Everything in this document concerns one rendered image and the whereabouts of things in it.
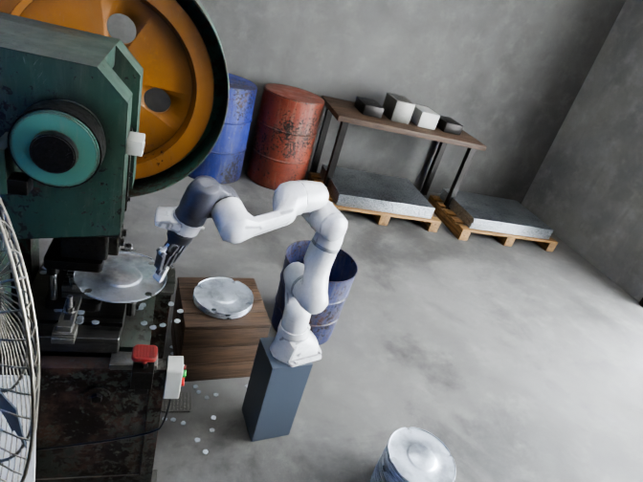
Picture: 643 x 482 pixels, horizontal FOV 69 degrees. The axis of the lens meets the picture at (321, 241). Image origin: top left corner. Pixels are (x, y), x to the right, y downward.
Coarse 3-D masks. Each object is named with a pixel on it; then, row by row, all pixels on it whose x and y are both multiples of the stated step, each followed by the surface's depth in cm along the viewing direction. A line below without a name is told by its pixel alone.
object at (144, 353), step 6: (138, 348) 134; (144, 348) 135; (150, 348) 136; (156, 348) 136; (132, 354) 132; (138, 354) 133; (144, 354) 133; (150, 354) 134; (156, 354) 134; (132, 360) 132; (138, 360) 132; (144, 360) 132; (150, 360) 133; (156, 360) 134
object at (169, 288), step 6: (168, 270) 167; (174, 270) 168; (168, 276) 164; (174, 276) 165; (168, 282) 161; (174, 282) 162; (168, 288) 158; (174, 288) 159; (162, 294) 156; (168, 294) 157; (126, 306) 159; (132, 306) 159; (138, 306) 161; (126, 312) 160; (132, 312) 160
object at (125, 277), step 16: (112, 256) 165; (128, 256) 167; (144, 256) 170; (80, 272) 153; (112, 272) 157; (128, 272) 159; (144, 272) 162; (80, 288) 147; (96, 288) 149; (112, 288) 151; (128, 288) 153; (144, 288) 155; (160, 288) 157
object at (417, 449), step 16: (400, 432) 200; (416, 432) 202; (400, 448) 193; (416, 448) 194; (432, 448) 197; (400, 464) 186; (416, 464) 187; (432, 464) 189; (448, 464) 192; (416, 480) 181; (432, 480) 183; (448, 480) 185
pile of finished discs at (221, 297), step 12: (204, 288) 229; (216, 288) 230; (228, 288) 233; (240, 288) 236; (204, 300) 220; (216, 300) 222; (228, 300) 224; (240, 300) 228; (252, 300) 230; (204, 312) 217; (216, 312) 215; (228, 312) 218; (240, 312) 219
